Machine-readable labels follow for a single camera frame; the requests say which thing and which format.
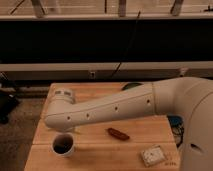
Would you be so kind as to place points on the green bowl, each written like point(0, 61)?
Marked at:
point(130, 85)

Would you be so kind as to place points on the white square sponge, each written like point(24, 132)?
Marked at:
point(153, 155)

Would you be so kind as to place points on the black eraser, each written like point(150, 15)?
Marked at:
point(62, 147)

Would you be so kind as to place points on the blue power adapter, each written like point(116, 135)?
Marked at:
point(174, 121)

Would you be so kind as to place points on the black object at left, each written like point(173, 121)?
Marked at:
point(7, 100)

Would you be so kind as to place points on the brown oblong object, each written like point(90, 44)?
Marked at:
point(117, 134)

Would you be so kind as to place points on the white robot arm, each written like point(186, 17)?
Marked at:
point(190, 98)

